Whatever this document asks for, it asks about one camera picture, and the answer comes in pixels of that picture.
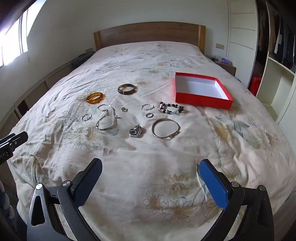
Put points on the wall switch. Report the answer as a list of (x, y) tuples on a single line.
[(220, 46)]

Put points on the red cardboard box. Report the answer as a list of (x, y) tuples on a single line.
[(203, 102)]

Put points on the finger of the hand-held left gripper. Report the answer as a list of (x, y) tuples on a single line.
[(16, 138)]

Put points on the amber bangle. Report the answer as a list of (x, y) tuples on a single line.
[(90, 99)]

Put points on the wooden headboard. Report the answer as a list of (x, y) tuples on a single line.
[(148, 32)]

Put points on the dark green bangle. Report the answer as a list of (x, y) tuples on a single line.
[(122, 92)]

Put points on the person's left hand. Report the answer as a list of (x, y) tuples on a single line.
[(5, 199)]

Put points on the window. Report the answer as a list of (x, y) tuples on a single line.
[(13, 34)]

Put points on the purple item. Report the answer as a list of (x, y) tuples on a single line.
[(225, 61)]

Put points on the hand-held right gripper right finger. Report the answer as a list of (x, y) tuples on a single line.
[(214, 183)]

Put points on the red bag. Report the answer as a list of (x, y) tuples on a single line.
[(255, 84)]

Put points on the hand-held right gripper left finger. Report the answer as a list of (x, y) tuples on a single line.
[(89, 180)]

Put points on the hanging clothes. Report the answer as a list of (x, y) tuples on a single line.
[(277, 34)]

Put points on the wooden nightstand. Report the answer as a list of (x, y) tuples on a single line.
[(227, 68)]

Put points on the white wardrobe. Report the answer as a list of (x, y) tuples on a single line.
[(242, 23)]

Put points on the dark bag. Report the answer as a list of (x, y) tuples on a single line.
[(81, 59)]

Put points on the plain silver bangle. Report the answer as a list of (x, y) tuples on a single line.
[(153, 129)]

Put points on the silver ornament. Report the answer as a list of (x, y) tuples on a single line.
[(136, 132)]

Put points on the low wooden cabinet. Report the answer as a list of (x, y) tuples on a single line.
[(34, 92)]

